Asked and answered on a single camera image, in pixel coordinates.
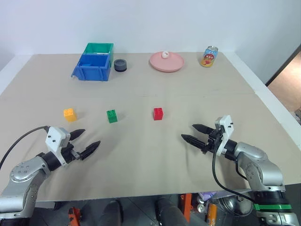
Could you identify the beige table cloth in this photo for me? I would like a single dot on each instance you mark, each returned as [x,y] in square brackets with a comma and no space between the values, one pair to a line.
[141,131]

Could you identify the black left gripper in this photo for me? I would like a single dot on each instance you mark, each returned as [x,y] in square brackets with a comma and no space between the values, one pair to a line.
[70,153]

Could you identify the silver metal bowl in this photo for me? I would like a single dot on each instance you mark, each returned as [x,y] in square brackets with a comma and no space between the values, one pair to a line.
[232,203]

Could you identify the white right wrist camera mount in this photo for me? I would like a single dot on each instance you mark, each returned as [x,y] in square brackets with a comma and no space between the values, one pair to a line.
[224,131]

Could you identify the yellow toy block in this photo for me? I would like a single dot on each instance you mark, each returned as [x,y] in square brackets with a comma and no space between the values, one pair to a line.
[69,114]

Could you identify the blue plastic bin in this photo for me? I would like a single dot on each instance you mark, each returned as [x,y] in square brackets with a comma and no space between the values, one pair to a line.
[92,68]

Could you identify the green plastic bin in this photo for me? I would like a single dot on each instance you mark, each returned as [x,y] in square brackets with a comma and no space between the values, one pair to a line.
[98,49]

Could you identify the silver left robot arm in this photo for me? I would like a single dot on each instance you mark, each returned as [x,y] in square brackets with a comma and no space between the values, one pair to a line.
[23,175]

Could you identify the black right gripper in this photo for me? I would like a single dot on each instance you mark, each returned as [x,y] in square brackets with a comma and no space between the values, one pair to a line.
[212,140]

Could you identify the orange metal stand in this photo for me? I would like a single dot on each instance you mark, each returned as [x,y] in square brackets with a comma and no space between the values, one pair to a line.
[75,215]
[187,206]

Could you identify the small white round object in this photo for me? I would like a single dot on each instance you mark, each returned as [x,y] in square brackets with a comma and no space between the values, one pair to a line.
[165,54]

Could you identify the green toy block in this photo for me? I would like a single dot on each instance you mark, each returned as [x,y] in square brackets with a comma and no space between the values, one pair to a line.
[112,116]

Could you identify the orange drink can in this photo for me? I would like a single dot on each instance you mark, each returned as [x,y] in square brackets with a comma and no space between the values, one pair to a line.
[211,213]

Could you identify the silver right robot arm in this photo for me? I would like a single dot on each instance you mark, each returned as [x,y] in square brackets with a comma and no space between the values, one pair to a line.
[261,169]

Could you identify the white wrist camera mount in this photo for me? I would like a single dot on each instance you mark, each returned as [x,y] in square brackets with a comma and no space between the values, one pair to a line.
[55,139]
[224,131]

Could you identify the dark rounded robot leg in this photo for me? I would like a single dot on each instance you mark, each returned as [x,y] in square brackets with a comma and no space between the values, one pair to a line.
[168,212]
[113,213]

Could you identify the red toy block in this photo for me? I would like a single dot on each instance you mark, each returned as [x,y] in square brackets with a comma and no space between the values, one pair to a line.
[158,113]

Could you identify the yellow drink can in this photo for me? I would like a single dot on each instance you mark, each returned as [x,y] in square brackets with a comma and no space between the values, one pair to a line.
[209,56]

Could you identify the pink plate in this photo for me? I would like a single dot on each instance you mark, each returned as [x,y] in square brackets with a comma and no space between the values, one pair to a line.
[167,62]

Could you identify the dark grey round container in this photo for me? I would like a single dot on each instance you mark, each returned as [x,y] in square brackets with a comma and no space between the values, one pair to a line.
[121,65]

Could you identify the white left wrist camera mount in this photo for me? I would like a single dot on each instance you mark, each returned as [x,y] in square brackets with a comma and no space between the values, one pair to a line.
[55,139]

